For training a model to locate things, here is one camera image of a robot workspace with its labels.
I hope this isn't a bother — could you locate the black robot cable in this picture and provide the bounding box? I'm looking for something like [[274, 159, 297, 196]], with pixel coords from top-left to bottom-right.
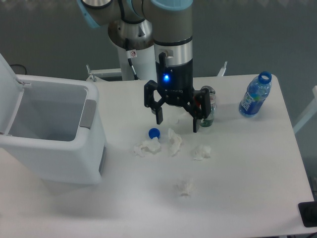
[[118, 0, 141, 81]]

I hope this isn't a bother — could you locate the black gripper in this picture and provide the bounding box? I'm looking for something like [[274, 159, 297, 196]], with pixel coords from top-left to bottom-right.
[[144, 52, 210, 132]]

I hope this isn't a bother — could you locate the blue bottle cap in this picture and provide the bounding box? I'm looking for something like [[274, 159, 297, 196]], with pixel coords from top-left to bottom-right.
[[148, 127, 160, 139]]

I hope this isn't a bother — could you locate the black device at edge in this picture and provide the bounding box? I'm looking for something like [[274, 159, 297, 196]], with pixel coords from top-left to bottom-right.
[[298, 201, 317, 228]]

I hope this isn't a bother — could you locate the clear green-label bottle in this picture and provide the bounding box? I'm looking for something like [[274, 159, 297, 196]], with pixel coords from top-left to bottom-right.
[[200, 85, 216, 127]]

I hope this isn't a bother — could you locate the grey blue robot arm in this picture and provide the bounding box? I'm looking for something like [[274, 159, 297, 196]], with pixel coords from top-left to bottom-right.
[[78, 0, 211, 132]]

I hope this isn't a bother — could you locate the blue plastic drink bottle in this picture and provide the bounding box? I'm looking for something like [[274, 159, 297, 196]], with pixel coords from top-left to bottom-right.
[[239, 71, 272, 117]]

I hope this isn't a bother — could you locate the white frame at right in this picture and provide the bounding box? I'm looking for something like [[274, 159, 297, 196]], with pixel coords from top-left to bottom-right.
[[293, 86, 317, 134]]

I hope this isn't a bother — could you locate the white open trash bin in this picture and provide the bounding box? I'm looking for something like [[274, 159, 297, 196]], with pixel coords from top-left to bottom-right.
[[0, 58, 106, 184]]

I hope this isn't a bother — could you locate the paper ball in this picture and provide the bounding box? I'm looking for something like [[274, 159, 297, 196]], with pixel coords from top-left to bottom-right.
[[176, 178, 195, 197], [193, 145, 211, 161], [167, 128, 182, 156], [134, 137, 161, 157]]

